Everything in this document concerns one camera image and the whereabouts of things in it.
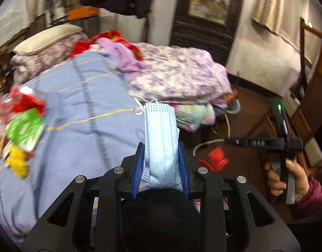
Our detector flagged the blue bed sheet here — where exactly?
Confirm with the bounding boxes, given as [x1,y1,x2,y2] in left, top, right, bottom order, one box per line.
[0,52,144,245]

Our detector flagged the red patterned blanket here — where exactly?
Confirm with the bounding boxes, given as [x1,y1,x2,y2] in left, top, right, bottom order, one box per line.
[69,30,143,61]

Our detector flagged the white power cable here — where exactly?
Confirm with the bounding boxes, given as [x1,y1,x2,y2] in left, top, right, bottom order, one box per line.
[192,112,232,157]

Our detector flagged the red plastic trash basket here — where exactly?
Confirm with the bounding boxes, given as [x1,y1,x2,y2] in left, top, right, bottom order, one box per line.
[199,147,229,172]

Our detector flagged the pink floral folded quilt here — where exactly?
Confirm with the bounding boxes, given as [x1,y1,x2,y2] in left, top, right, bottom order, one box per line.
[11,33,89,85]

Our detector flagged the purple floral quilt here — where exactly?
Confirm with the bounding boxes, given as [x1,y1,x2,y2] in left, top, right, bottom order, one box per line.
[128,43,232,109]

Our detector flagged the striped curtain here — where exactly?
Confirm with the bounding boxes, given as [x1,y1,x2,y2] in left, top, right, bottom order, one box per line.
[251,0,287,35]

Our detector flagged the framed landscape painting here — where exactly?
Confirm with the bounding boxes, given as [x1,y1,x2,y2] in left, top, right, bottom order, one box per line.
[170,0,243,66]

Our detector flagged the cream pillow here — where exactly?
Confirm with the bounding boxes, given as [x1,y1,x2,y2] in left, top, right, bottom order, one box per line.
[13,24,83,56]

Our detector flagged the lilac cloth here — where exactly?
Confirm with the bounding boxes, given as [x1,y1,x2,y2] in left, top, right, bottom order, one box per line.
[89,44,143,79]

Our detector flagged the pastel tie-dye blanket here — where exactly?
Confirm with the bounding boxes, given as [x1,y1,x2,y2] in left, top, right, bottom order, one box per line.
[170,103,241,133]

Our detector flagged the green tissue pack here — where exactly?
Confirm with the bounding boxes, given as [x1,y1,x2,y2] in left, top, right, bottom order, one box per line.
[6,108,45,152]

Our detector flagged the red snack bag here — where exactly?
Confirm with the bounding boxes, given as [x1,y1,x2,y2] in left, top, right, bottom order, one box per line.
[0,86,47,123]

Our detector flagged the right hand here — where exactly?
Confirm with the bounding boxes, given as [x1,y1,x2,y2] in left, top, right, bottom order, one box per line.
[264,158,311,203]

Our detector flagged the light blue face mask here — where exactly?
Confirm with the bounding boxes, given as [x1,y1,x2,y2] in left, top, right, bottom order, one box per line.
[134,100,181,189]

